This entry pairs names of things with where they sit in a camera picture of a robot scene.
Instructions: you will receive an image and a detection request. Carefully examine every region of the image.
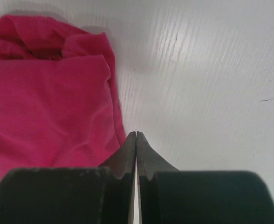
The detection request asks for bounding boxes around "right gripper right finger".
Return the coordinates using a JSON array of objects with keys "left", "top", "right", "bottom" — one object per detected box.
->
[{"left": 136, "top": 131, "right": 178, "bottom": 224}]

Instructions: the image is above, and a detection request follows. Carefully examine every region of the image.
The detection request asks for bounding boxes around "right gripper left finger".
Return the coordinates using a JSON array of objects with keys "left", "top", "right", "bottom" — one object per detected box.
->
[{"left": 100, "top": 132, "right": 136, "bottom": 224}]

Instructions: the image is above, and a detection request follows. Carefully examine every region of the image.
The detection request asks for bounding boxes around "pink t shirt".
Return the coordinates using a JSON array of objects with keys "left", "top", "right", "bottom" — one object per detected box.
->
[{"left": 0, "top": 15, "right": 125, "bottom": 181}]

